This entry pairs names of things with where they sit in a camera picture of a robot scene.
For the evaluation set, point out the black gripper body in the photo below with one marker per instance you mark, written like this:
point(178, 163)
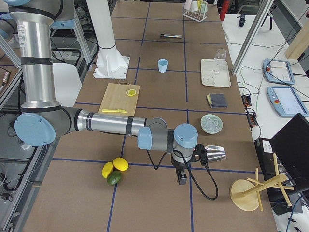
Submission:
point(178, 167)

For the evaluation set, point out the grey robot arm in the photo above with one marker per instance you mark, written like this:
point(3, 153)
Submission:
point(43, 118)

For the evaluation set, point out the green bowl of ice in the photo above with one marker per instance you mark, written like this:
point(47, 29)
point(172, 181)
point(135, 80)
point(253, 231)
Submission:
point(211, 124)

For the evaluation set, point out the bamboo cutting board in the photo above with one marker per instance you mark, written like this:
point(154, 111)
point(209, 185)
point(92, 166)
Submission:
point(115, 98)

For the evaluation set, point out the steel ice scoop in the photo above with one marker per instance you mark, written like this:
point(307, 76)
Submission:
point(215, 153)

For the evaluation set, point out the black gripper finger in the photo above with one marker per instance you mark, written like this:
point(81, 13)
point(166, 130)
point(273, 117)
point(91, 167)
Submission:
point(182, 178)

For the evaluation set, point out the yellow plastic knife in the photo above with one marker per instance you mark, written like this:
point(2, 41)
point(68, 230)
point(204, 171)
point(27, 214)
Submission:
point(114, 111)

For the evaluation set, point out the cream bear tray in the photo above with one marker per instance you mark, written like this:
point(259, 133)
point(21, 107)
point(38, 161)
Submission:
point(214, 76)

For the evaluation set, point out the green lime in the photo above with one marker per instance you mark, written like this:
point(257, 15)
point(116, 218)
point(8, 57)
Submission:
point(114, 177)

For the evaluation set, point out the whole yellow lemon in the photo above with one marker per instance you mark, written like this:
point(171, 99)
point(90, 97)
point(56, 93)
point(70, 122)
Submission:
point(120, 164)
point(107, 169)

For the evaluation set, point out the clear wine glass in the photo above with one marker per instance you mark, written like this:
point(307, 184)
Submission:
point(219, 61)

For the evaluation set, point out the steel muddler black tip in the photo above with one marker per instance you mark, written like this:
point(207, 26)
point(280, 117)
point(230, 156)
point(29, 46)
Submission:
point(170, 36)

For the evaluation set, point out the blue teach pendant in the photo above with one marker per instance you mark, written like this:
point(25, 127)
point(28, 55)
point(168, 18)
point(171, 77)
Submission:
point(286, 101)
point(278, 71)

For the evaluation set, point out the grey folded cloth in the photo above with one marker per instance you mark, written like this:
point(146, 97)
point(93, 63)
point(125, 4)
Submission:
point(216, 100)

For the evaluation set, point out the cup drying rack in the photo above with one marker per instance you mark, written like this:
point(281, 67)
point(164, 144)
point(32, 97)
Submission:
point(195, 10)

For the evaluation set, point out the black monitor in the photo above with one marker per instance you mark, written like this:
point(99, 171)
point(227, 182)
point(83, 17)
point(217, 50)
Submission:
point(291, 146)

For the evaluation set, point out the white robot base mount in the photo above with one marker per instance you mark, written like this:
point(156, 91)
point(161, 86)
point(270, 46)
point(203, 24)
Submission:
point(110, 63)

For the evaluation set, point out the round wooden stand base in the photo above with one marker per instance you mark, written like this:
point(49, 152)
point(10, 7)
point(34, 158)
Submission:
point(245, 193)

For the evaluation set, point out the light blue paper cup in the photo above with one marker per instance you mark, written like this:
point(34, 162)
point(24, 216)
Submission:
point(162, 65)

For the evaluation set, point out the white plastic chair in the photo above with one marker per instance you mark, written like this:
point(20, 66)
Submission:
point(67, 83)

